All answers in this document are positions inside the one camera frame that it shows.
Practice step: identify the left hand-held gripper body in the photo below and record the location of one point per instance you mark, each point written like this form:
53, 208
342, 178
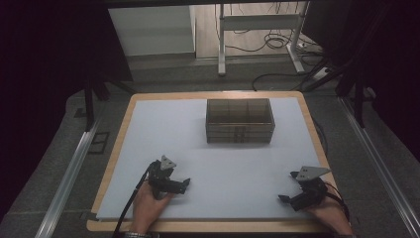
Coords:
162, 180

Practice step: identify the metal wrist watch band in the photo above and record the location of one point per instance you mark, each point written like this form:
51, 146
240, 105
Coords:
137, 235

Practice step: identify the person's left hand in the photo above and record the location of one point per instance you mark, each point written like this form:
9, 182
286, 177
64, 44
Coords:
148, 207

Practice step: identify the white metal desk frame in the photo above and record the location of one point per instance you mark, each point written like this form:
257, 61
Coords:
261, 22

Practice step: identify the white cabinet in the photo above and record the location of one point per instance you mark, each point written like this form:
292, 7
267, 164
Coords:
155, 29

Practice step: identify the white power strip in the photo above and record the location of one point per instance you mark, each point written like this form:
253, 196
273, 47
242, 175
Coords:
319, 73

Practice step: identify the black stand leg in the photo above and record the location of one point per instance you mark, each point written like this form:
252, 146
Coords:
358, 99
89, 105

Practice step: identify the person's right hand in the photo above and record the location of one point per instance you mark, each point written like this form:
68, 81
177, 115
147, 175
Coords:
330, 213

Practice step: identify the white table mat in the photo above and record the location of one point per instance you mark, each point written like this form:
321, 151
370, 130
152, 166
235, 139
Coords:
231, 168

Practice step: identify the dark transparent divided box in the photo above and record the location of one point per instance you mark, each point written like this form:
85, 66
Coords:
239, 129

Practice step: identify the aluminium rail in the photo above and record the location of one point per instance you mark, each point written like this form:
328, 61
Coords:
379, 165
67, 180

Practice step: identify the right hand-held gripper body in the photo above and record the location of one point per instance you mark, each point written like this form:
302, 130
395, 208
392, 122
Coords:
309, 191

